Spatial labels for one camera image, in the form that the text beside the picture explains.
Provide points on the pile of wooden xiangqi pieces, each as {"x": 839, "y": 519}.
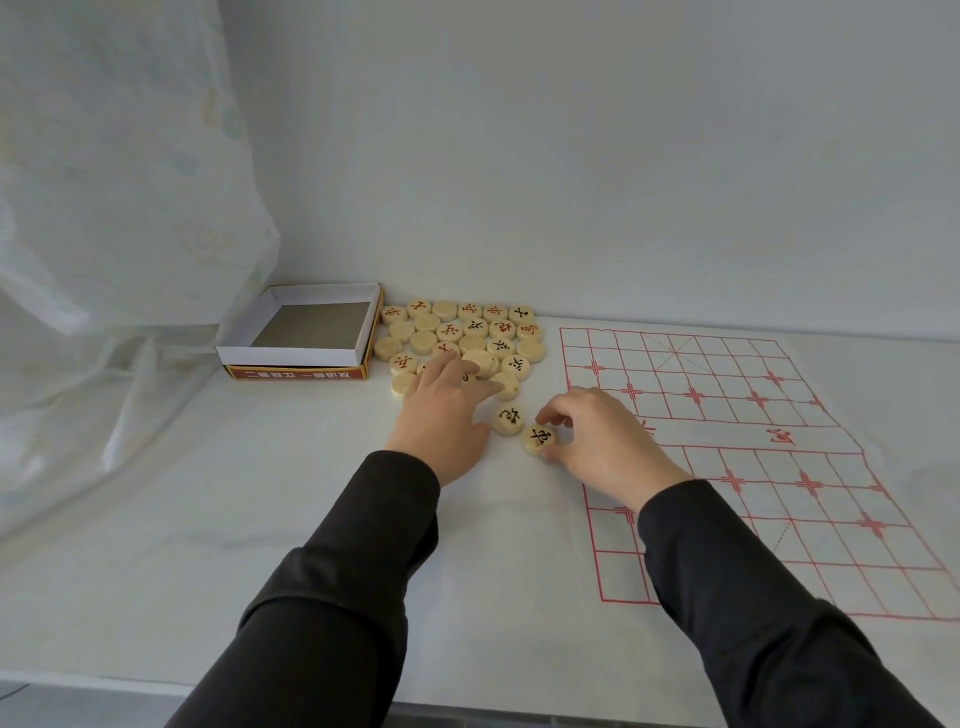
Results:
{"x": 426, "y": 322}

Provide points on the white cardboard box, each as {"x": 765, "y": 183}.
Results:
{"x": 315, "y": 326}

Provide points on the red grid xiangqi board sheet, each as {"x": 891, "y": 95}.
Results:
{"x": 787, "y": 420}

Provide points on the person's left hand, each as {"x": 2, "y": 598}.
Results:
{"x": 442, "y": 420}

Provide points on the sheer white curtain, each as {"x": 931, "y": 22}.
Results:
{"x": 112, "y": 225}

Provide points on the person's right forearm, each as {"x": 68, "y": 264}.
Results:
{"x": 750, "y": 615}

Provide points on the person's right hand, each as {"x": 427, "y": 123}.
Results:
{"x": 607, "y": 450}

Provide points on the person's left forearm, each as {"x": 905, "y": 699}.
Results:
{"x": 322, "y": 600}

